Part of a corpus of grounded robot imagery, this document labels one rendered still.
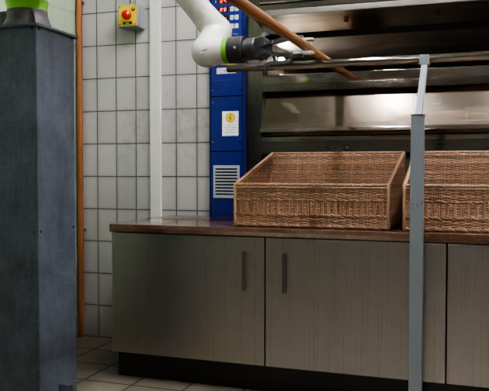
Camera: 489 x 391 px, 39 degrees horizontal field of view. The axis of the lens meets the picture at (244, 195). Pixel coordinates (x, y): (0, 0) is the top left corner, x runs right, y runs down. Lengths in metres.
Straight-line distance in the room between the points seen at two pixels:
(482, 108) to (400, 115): 0.31
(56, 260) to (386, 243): 1.04
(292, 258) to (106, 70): 1.39
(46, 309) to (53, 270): 0.12
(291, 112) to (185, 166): 0.53
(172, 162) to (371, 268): 1.17
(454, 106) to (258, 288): 1.05
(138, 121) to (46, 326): 1.31
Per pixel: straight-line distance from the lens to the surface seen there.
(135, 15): 3.19
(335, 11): 2.80
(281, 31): 2.06
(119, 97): 3.26
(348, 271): 2.34
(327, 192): 2.39
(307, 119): 2.91
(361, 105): 2.89
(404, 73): 2.87
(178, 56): 3.15
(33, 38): 2.13
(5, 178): 2.16
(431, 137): 2.83
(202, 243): 2.49
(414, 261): 2.25
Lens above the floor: 0.78
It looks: 2 degrees down
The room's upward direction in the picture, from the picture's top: straight up
